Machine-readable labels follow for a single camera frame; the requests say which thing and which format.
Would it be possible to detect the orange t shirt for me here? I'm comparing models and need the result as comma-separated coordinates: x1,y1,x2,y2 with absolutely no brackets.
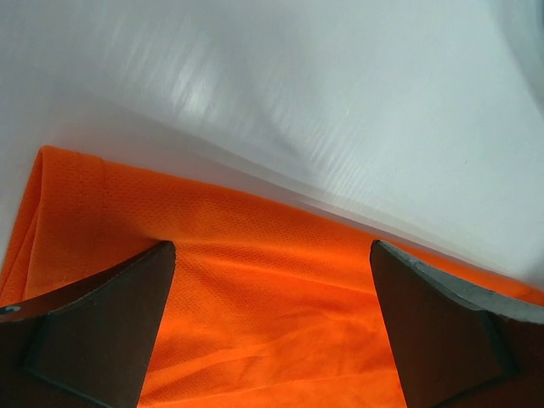
1,146,543,407

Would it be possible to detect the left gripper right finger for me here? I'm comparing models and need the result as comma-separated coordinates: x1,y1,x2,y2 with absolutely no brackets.
370,241,543,407

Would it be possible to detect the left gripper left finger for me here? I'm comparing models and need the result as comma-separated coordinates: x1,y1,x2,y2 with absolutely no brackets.
1,241,175,407

